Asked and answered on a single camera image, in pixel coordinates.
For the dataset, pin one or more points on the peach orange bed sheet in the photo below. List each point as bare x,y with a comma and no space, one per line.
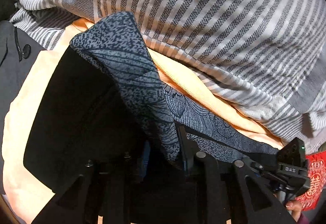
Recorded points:
26,195

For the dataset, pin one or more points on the grey white striped blanket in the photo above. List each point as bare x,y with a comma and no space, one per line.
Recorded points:
267,57

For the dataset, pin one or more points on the black and blue patterned pants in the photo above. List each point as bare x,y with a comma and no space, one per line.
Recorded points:
103,106

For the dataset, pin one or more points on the right hand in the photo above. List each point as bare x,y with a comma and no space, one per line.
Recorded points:
295,207

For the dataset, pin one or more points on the dark grey buttoned garment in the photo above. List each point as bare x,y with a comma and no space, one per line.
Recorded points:
18,54

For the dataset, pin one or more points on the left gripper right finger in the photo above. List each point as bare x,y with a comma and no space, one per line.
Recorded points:
234,195

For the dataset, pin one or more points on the red patterned cloth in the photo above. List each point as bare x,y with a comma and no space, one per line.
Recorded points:
316,172

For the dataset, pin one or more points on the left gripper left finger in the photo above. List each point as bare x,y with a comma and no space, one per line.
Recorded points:
101,189

